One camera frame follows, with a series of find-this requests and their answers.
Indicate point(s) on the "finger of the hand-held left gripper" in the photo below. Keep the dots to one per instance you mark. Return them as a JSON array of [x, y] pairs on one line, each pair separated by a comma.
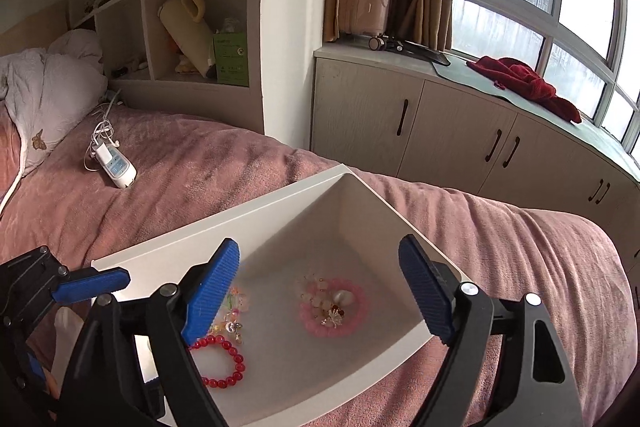
[[33, 364], [92, 284]]

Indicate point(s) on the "white storage box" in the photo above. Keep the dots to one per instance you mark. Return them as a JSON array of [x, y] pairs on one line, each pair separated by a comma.
[[310, 232]]

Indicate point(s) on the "black flat device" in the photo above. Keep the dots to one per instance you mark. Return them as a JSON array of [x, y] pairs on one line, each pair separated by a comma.
[[425, 52]]

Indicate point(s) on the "red cloth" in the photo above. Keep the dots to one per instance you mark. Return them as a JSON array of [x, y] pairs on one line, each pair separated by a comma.
[[525, 84]]

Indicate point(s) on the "green sill mat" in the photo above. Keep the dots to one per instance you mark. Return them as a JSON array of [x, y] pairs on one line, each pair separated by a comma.
[[600, 134]]

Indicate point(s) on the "white bookshelf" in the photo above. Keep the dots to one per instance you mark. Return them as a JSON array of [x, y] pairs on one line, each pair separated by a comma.
[[295, 32]]

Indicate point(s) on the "white power strip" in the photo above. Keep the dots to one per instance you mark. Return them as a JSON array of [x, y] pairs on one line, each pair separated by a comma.
[[120, 172]]

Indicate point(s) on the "green carton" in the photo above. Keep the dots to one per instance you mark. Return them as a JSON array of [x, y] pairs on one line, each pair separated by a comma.
[[230, 57]]

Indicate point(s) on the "white pillow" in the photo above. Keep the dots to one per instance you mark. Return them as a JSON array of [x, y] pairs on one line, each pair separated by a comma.
[[50, 97]]

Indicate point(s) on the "wooden headboard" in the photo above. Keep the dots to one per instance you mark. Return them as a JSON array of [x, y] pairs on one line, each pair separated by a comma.
[[35, 27]]

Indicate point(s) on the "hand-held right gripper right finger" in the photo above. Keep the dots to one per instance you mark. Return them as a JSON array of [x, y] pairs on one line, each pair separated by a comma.
[[425, 287]]

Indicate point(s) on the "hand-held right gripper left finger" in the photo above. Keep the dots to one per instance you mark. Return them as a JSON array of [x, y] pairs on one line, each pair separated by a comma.
[[210, 292]]

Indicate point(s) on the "yellow plush toy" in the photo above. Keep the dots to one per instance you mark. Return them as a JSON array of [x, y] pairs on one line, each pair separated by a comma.
[[185, 32]]

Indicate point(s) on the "white heart pendant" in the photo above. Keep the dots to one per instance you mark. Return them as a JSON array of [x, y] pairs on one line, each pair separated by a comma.
[[344, 296]]

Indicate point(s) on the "pink blanket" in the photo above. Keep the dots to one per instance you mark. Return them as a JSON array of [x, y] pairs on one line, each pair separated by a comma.
[[200, 167]]

